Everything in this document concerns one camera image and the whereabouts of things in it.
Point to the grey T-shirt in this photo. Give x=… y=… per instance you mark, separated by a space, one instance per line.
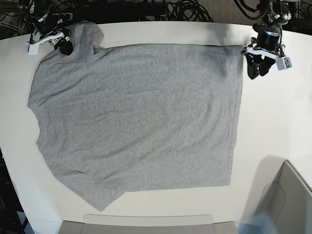
x=140 y=117

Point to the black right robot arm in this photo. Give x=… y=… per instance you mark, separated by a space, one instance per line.
x=44 y=27

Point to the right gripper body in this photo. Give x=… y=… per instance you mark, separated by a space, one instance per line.
x=56 y=38

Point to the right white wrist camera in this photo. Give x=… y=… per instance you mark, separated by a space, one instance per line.
x=32 y=49

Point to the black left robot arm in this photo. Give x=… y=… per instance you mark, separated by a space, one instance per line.
x=267 y=48

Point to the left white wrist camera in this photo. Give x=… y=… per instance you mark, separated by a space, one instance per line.
x=283 y=63

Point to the black power strip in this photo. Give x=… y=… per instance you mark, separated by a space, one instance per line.
x=59 y=18

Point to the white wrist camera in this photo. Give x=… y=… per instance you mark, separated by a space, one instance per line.
x=32 y=49
x=283 y=63

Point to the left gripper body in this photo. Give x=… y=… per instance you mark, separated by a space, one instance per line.
x=254 y=49

